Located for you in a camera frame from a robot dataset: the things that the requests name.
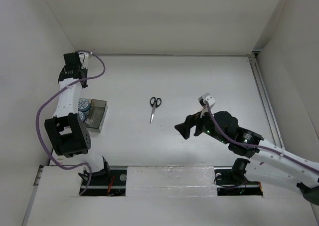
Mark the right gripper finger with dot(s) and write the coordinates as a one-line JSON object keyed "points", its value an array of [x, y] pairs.
{"points": [[189, 122], [185, 132]]}

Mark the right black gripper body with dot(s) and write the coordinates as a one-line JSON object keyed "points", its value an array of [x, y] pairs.
{"points": [[204, 124]]}

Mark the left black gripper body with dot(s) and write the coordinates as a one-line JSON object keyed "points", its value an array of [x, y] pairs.
{"points": [[85, 70]]}

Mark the black handled scissors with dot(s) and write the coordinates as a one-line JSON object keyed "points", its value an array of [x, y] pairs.
{"points": [[155, 103]]}

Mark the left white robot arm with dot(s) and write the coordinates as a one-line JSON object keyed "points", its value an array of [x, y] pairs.
{"points": [[66, 131]]}

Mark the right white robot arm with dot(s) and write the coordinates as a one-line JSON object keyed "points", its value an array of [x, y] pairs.
{"points": [[258, 159]]}

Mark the grey smoked plastic container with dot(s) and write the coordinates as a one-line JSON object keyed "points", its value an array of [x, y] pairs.
{"points": [[96, 116]]}

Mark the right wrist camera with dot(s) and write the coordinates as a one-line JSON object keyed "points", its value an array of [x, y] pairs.
{"points": [[206, 99]]}

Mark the aluminium rail right edge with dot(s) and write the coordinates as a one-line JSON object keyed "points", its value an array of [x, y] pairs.
{"points": [[276, 135]]}

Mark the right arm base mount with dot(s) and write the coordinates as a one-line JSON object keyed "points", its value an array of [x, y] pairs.
{"points": [[231, 181]]}

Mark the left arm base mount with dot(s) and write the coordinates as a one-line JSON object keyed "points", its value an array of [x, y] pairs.
{"points": [[111, 186]]}

